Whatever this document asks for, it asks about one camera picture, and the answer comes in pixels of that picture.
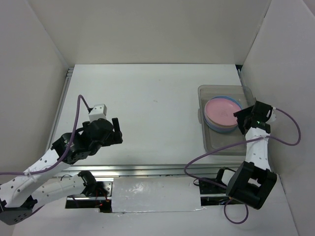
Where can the clear plastic bin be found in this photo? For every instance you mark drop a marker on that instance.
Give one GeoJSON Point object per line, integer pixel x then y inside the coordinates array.
{"type": "Point", "coordinates": [211, 138]}

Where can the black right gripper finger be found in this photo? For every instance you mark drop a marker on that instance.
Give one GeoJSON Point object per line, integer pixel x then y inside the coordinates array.
{"type": "Point", "coordinates": [242, 114]}
{"type": "Point", "coordinates": [244, 125]}

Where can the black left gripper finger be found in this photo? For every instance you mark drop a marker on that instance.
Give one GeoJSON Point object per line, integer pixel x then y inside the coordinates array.
{"type": "Point", "coordinates": [116, 125]}
{"type": "Point", "coordinates": [112, 139]}

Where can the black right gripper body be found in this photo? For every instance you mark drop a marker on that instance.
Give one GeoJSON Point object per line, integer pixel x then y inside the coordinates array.
{"type": "Point", "coordinates": [251, 116]}

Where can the white watermelon pattern plate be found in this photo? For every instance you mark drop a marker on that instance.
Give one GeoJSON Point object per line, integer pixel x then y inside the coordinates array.
{"type": "Point", "coordinates": [221, 129]}

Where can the blue plastic plate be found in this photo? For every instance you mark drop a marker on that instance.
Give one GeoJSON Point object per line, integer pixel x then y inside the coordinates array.
{"type": "Point", "coordinates": [230, 99]}

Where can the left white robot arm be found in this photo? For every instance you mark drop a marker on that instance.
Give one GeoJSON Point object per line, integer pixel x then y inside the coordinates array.
{"type": "Point", "coordinates": [24, 195]}

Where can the pink plastic plate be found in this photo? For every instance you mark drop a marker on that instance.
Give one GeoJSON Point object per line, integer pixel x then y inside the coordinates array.
{"type": "Point", "coordinates": [220, 111]}

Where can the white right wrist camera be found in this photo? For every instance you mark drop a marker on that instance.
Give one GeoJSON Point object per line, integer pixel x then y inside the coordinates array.
{"type": "Point", "coordinates": [272, 115]}

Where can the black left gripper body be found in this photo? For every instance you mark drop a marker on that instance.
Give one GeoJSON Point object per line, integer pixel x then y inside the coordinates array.
{"type": "Point", "coordinates": [95, 148]}

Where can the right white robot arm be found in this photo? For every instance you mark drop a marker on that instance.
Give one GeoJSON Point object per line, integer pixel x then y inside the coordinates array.
{"type": "Point", "coordinates": [253, 181]}

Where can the white foam cover panel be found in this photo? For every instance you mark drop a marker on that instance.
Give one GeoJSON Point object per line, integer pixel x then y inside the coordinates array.
{"type": "Point", "coordinates": [157, 194]}

